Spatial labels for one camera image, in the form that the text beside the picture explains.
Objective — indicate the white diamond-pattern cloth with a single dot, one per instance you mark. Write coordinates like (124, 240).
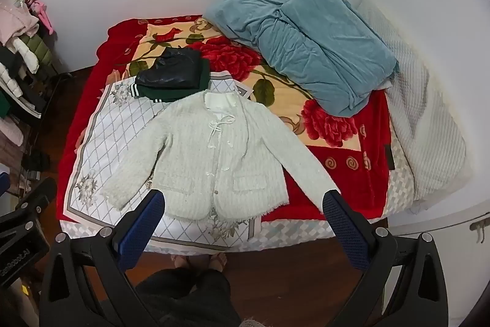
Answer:
(115, 135)

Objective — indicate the white puffer jacket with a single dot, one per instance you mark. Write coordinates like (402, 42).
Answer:
(25, 53)

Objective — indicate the person's left foot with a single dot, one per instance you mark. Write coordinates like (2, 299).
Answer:
(180, 261)

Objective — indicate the person's dark trousers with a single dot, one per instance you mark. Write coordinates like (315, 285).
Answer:
(183, 296)

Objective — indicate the person's foot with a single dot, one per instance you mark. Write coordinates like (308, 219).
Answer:
(218, 261)
(180, 261)

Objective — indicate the white quilted bedspread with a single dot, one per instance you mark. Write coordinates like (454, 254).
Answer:
(421, 120)

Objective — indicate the white patterned tablecloth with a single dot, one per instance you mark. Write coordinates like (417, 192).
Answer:
(344, 173)

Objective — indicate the white fuzzy jacket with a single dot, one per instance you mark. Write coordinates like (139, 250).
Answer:
(199, 158)

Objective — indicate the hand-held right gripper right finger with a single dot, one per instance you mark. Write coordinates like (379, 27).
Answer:
(344, 233)

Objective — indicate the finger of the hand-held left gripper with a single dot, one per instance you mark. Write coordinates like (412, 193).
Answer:
(36, 198)
(2, 184)

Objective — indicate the person's fuzzy grey clothing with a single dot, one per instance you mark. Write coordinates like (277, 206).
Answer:
(250, 323)

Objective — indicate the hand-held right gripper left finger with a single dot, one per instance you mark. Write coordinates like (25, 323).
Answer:
(141, 233)

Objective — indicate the person's right foot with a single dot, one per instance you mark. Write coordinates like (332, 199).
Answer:
(218, 261)

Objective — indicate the olive puffer jacket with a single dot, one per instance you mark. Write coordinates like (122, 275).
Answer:
(40, 49)

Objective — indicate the green garment with striped cuffs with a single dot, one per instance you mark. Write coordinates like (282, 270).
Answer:
(172, 95)

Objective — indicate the dark blanket label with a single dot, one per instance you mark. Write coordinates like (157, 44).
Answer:
(389, 157)

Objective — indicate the white cabinet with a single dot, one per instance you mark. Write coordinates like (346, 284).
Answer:
(459, 231)

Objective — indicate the teal blanket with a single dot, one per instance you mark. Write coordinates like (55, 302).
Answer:
(317, 55)

